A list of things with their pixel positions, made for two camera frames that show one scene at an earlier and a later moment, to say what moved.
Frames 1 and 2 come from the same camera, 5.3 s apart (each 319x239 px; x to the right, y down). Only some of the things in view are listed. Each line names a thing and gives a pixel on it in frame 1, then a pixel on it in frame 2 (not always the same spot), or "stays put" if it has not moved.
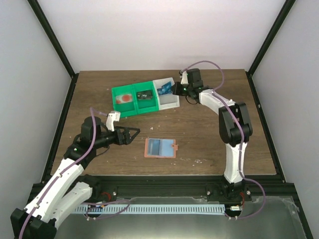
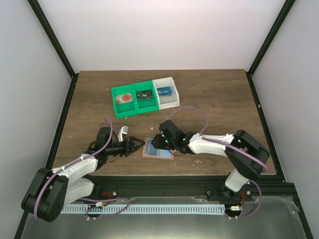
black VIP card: x=147 y=94 stays put
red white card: x=123 y=98 stays put
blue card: x=153 y=146 stays put
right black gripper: x=177 y=91 -> x=158 y=143
